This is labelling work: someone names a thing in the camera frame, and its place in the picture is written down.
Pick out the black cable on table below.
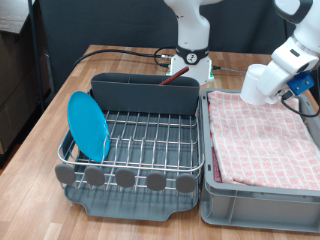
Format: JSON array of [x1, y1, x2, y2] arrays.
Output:
[[72, 46, 178, 69]]

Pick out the dark side cabinet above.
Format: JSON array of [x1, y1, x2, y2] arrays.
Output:
[[0, 0, 53, 168]]

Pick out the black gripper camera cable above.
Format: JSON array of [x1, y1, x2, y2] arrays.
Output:
[[281, 89, 320, 118]]

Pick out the metal wire dish rack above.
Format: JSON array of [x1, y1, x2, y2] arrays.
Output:
[[57, 89, 206, 194]]

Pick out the red-brown wooden spoon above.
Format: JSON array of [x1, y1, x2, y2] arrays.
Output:
[[159, 66, 190, 86]]

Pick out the black metal pole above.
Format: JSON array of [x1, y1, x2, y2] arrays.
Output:
[[27, 0, 46, 113]]

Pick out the thin grey cable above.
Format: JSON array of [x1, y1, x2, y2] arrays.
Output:
[[211, 65, 248, 74]]

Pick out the grey plastic crate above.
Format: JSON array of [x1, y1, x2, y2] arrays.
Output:
[[199, 88, 320, 233]]

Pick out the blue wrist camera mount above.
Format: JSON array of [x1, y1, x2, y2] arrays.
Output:
[[286, 70, 316, 98]]

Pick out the grey drain tray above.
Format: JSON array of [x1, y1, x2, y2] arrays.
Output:
[[63, 89, 201, 222]]

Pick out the dark grey cutlery holder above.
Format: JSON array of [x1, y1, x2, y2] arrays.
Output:
[[90, 72, 200, 116]]

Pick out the pink checked cloth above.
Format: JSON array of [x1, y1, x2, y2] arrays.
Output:
[[207, 90, 320, 191]]

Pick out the blue plate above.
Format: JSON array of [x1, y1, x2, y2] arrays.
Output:
[[67, 90, 111, 163]]

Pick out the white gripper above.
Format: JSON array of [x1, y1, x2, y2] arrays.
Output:
[[255, 60, 301, 105]]

